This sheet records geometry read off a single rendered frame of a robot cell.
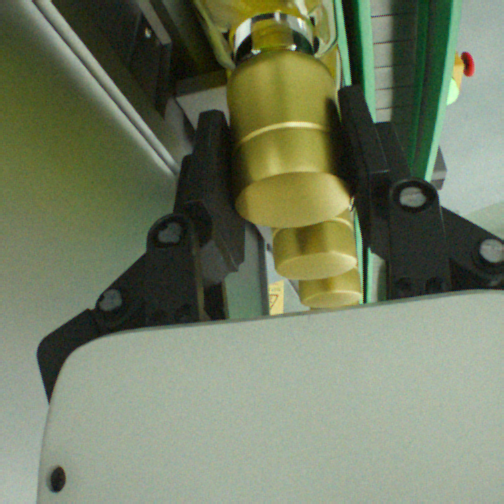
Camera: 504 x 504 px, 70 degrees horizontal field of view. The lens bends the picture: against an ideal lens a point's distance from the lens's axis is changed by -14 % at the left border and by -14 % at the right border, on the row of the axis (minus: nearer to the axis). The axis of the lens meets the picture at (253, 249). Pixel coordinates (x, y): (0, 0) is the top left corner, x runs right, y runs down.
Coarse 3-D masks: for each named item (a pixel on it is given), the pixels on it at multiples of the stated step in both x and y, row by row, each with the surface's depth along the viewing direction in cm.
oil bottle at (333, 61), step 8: (336, 48) 17; (328, 56) 17; (336, 56) 17; (328, 64) 17; (336, 64) 17; (232, 72) 18; (336, 72) 17; (336, 80) 17; (344, 80) 18; (336, 88) 17; (336, 96) 18
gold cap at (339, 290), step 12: (336, 276) 21; (348, 276) 21; (300, 288) 22; (312, 288) 21; (324, 288) 21; (336, 288) 20; (348, 288) 20; (360, 288) 21; (300, 300) 22; (312, 300) 21; (324, 300) 22; (336, 300) 22; (348, 300) 22
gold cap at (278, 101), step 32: (256, 64) 11; (288, 64) 11; (320, 64) 12; (256, 96) 11; (288, 96) 11; (320, 96) 11; (256, 128) 11; (288, 128) 10; (320, 128) 11; (256, 160) 10; (288, 160) 10; (320, 160) 10; (256, 192) 11; (288, 192) 11; (320, 192) 11; (352, 192) 11; (288, 224) 13
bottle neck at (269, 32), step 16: (256, 16) 13; (272, 16) 12; (288, 16) 13; (240, 32) 13; (256, 32) 12; (272, 32) 12; (288, 32) 12; (304, 32) 13; (240, 48) 13; (256, 48) 12; (272, 48) 12; (288, 48) 12; (304, 48) 12; (240, 64) 12
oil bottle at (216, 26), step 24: (192, 0) 13; (216, 0) 13; (240, 0) 12; (264, 0) 12; (288, 0) 12; (312, 0) 12; (216, 24) 13; (240, 24) 13; (312, 24) 13; (336, 24) 14; (216, 48) 15
